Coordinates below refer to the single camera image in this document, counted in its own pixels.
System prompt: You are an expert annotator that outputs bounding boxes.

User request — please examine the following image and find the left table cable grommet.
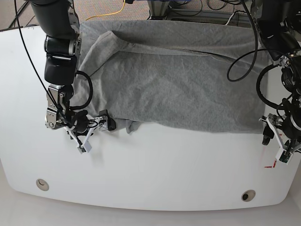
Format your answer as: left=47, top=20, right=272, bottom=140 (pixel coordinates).
left=36, top=178, right=49, bottom=191

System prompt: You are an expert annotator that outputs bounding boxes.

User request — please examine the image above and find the yellow cable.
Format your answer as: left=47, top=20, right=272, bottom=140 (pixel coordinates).
left=85, top=0, right=125, bottom=22

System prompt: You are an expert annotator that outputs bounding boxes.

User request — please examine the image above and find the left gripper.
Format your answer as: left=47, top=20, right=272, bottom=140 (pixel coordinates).
left=260, top=114, right=301, bottom=153

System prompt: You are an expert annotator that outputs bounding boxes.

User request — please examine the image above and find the red tape rectangle marking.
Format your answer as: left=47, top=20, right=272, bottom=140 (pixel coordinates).
left=262, top=152, right=277, bottom=169

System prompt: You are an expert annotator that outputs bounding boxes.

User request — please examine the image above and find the black floor cable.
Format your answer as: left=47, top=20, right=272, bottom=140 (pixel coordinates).
left=9, top=0, right=38, bottom=28

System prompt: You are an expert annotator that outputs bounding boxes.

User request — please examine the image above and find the aluminium frame stand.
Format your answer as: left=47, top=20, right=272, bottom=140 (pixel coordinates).
left=147, top=0, right=249, bottom=27

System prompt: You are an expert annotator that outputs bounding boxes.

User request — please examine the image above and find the right table cable grommet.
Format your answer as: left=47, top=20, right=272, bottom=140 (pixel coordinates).
left=241, top=190, right=256, bottom=202

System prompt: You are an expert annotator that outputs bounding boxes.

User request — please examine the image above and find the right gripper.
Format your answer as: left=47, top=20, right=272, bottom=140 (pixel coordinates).
left=65, top=110, right=117, bottom=147

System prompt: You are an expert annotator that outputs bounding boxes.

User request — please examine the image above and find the table cable grommet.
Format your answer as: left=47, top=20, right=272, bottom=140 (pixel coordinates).
left=36, top=178, right=49, bottom=191
left=241, top=190, right=256, bottom=202

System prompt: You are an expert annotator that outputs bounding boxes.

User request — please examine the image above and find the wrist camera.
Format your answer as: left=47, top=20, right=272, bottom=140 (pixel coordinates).
left=77, top=142, right=92, bottom=154
left=276, top=148, right=293, bottom=165

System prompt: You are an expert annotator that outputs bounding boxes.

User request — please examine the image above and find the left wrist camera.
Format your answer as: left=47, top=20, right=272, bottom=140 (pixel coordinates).
left=276, top=148, right=293, bottom=165

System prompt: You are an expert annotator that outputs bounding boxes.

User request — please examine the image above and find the grey t-shirt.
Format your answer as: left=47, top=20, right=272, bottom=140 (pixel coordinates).
left=79, top=20, right=268, bottom=134

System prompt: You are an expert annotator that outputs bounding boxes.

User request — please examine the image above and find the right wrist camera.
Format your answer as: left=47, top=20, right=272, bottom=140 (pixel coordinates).
left=77, top=142, right=92, bottom=154

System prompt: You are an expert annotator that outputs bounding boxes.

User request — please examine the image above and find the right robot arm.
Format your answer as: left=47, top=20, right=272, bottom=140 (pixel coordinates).
left=30, top=0, right=116, bottom=153

